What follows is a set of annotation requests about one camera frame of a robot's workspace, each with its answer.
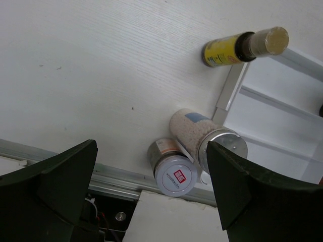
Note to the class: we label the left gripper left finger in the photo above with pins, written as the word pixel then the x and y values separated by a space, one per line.
pixel 43 202

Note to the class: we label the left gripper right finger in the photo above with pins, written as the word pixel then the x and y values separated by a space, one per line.
pixel 257 204

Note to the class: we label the short white-lid jar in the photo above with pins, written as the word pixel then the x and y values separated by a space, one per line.
pixel 174 173

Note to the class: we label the tall silver-lid jar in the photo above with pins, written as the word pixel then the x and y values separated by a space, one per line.
pixel 193 131

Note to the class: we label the yellow sauce bottle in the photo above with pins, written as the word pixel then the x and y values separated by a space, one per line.
pixel 245 47

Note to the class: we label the white tiered tray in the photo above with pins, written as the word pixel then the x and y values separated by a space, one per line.
pixel 273 103

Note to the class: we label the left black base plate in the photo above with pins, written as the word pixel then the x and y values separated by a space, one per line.
pixel 114 214

